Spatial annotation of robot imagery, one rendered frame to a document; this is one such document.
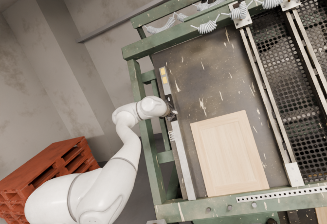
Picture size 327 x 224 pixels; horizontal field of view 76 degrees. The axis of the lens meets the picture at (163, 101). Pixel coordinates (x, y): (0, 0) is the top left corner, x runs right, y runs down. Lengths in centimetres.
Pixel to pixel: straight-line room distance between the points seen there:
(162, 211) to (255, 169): 67
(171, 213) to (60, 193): 103
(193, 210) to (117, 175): 98
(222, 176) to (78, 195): 104
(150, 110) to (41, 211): 56
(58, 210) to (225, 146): 106
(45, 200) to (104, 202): 19
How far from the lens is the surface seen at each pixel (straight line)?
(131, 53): 168
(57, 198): 66
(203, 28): 143
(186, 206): 153
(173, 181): 190
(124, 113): 105
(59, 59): 433
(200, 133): 146
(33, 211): 73
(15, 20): 489
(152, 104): 98
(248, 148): 144
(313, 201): 149
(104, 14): 432
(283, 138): 141
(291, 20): 158
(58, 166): 348
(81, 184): 63
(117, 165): 63
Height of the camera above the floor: 191
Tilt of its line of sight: 16 degrees down
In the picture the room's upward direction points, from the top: 22 degrees counter-clockwise
